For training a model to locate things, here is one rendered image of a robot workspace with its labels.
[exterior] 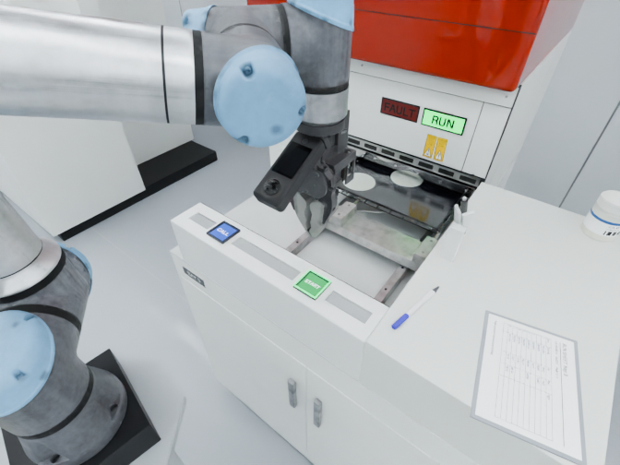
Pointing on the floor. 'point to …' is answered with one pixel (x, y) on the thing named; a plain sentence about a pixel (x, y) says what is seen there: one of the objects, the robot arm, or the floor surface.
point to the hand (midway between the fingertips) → (310, 232)
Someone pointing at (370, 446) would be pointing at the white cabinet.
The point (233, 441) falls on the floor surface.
